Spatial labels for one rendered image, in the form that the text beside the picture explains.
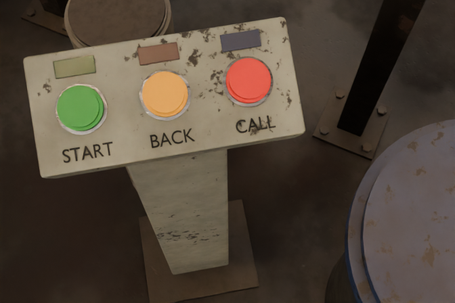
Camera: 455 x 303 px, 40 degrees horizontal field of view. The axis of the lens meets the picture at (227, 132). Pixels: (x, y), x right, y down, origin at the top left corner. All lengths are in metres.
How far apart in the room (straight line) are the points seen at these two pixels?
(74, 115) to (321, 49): 0.82
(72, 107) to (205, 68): 0.12
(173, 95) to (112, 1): 0.21
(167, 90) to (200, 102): 0.03
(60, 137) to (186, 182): 0.17
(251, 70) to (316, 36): 0.77
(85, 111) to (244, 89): 0.14
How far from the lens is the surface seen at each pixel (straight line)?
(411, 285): 0.70
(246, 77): 0.55
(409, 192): 0.73
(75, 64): 0.57
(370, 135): 1.21
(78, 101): 0.55
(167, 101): 0.55
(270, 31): 0.57
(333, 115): 1.22
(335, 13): 1.35
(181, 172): 0.64
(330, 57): 1.29
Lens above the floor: 1.09
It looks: 66 degrees down
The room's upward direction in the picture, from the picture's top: 1 degrees counter-clockwise
